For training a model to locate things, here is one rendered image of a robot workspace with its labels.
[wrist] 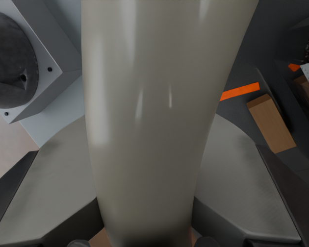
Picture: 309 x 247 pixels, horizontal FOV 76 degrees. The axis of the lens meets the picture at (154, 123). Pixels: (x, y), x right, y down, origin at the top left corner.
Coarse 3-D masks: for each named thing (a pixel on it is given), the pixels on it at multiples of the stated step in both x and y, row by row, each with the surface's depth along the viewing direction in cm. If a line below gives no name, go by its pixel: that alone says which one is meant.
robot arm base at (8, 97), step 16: (0, 16) 35; (0, 32) 34; (16, 32) 35; (0, 48) 33; (16, 48) 35; (32, 48) 37; (0, 64) 33; (16, 64) 35; (32, 64) 37; (0, 80) 34; (16, 80) 37; (32, 80) 38; (0, 96) 36; (16, 96) 38; (32, 96) 41
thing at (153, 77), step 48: (96, 0) 3; (144, 0) 2; (192, 0) 2; (240, 0) 3; (96, 48) 3; (144, 48) 3; (192, 48) 3; (96, 96) 3; (144, 96) 3; (192, 96) 3; (96, 144) 4; (144, 144) 4; (192, 144) 4; (96, 192) 5; (144, 192) 4; (192, 192) 5; (144, 240) 5
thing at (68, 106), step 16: (48, 0) 42; (64, 0) 41; (80, 0) 40; (64, 16) 42; (80, 16) 41; (80, 32) 43; (80, 48) 44; (80, 80) 47; (64, 96) 50; (80, 96) 48; (48, 112) 53; (64, 112) 52; (80, 112) 50; (32, 128) 57; (48, 128) 56
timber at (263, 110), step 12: (264, 96) 109; (252, 108) 105; (264, 108) 103; (276, 108) 101; (264, 120) 105; (276, 120) 103; (264, 132) 107; (276, 132) 105; (288, 132) 104; (276, 144) 108; (288, 144) 106
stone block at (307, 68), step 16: (288, 32) 75; (304, 32) 60; (288, 48) 69; (304, 48) 56; (288, 64) 66; (304, 64) 55; (288, 80) 79; (304, 80) 60; (304, 96) 70; (304, 112) 84
